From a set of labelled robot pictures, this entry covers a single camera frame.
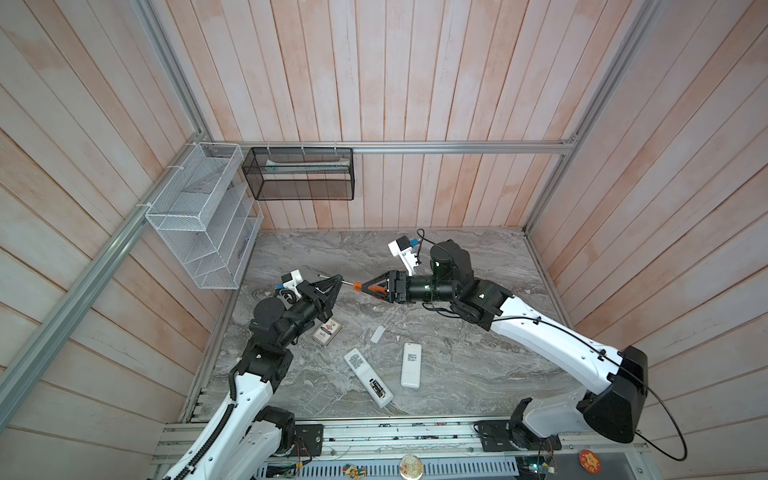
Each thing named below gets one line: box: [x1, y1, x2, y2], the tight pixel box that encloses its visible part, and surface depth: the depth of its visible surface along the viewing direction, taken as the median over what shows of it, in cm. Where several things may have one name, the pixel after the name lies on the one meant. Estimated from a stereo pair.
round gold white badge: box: [399, 454, 423, 480], surface depth 71 cm
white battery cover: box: [370, 325, 386, 344], surface depth 95 cm
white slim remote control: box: [344, 348, 395, 409], surface depth 85 cm
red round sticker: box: [578, 449, 602, 475], surface depth 71 cm
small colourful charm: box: [342, 464, 367, 480], surface depth 71 cm
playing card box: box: [312, 317, 344, 348], surface depth 92 cm
